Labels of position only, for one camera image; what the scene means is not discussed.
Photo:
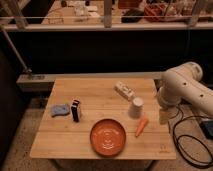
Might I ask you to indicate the blue sponge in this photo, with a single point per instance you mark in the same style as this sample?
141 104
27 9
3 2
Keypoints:
59 110

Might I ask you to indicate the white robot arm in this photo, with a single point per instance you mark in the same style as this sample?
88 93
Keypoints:
183 82

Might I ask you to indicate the black power adapter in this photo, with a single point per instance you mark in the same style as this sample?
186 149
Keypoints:
207 128

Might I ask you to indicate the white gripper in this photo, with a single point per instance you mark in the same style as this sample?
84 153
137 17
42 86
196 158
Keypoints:
165 115

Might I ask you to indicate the white rectangular box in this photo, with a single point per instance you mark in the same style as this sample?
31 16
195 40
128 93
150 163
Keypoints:
124 91

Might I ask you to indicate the orange toy carrot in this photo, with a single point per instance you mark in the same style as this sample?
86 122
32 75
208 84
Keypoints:
143 122

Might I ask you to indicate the diagonal metal pole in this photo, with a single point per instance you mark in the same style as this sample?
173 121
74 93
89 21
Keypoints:
27 70

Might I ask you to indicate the grey metal ledge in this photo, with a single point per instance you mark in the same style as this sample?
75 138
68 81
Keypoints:
45 82

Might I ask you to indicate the wooden table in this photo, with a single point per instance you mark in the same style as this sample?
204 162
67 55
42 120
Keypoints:
62 138

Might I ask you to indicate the black eraser block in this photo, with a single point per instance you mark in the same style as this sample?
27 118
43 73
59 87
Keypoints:
76 111

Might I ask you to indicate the orange plate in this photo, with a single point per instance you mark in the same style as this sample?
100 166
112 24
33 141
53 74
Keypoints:
108 137

